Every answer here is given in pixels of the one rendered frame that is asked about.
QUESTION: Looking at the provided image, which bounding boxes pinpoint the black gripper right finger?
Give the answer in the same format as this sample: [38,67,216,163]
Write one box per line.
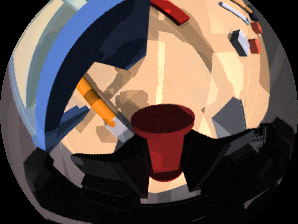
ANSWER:
[180,128,254,192]

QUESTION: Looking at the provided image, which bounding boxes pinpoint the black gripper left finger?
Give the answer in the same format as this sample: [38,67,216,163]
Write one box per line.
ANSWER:
[71,133,152,198]

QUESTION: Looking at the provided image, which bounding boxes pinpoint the hammer with dark grey head and wooden handle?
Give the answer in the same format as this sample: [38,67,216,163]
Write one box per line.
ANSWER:
[233,0,258,22]

